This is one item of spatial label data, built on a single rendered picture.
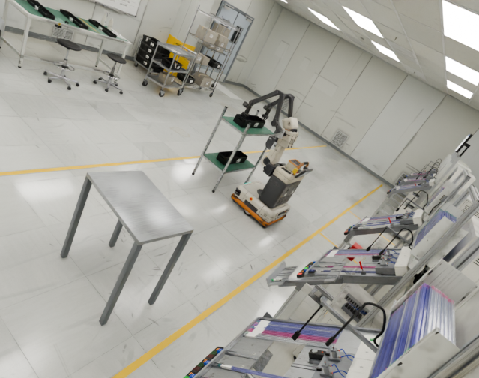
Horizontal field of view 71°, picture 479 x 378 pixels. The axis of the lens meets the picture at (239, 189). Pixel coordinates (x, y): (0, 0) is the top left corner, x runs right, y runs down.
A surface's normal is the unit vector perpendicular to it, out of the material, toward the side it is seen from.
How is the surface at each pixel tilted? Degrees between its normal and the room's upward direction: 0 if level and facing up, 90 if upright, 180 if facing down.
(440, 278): 90
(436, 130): 90
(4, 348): 0
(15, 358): 0
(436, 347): 90
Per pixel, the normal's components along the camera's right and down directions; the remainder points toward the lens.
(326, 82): -0.53, 0.14
